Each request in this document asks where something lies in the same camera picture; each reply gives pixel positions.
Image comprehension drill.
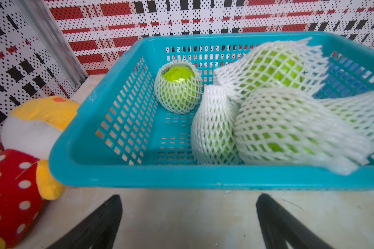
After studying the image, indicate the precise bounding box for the sleeved custard apple left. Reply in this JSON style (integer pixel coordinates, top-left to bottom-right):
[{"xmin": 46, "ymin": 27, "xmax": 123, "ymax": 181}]
[{"xmin": 154, "ymin": 60, "xmax": 203, "ymax": 114}]

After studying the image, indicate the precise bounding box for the sleeved custard apple front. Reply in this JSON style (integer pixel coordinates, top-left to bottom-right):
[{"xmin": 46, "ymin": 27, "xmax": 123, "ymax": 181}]
[{"xmin": 319, "ymin": 90, "xmax": 374, "ymax": 152}]

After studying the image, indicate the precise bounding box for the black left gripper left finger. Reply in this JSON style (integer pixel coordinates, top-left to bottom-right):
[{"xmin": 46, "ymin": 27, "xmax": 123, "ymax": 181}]
[{"xmin": 49, "ymin": 195, "xmax": 123, "ymax": 249}]

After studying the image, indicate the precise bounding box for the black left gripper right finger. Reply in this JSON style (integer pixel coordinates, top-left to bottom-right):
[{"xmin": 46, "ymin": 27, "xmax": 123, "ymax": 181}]
[{"xmin": 256, "ymin": 194, "xmax": 331, "ymax": 249}]

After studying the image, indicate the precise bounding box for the teal plastic basket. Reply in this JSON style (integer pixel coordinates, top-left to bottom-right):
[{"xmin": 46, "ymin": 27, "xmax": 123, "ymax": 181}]
[{"xmin": 49, "ymin": 31, "xmax": 374, "ymax": 190}]

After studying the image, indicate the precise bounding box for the sleeved custard apple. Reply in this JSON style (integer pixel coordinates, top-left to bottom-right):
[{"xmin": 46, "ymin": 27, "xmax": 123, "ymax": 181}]
[
  {"xmin": 154, "ymin": 60, "xmax": 203, "ymax": 114},
  {"xmin": 319, "ymin": 90, "xmax": 374, "ymax": 152}
]

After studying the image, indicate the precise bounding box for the white foam net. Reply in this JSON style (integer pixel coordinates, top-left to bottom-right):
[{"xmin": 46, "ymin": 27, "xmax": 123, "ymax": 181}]
[
  {"xmin": 191, "ymin": 85, "xmax": 241, "ymax": 166},
  {"xmin": 234, "ymin": 87, "xmax": 371, "ymax": 175},
  {"xmin": 213, "ymin": 38, "xmax": 329, "ymax": 104}
]

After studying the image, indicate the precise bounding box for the green custard apple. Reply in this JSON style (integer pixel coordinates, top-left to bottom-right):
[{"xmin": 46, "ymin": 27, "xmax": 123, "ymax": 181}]
[{"xmin": 246, "ymin": 50, "xmax": 305, "ymax": 88}]

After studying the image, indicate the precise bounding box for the yellow red plush toy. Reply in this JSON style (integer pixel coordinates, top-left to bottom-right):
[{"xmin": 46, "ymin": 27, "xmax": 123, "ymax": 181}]
[{"xmin": 0, "ymin": 96, "xmax": 79, "ymax": 249}]

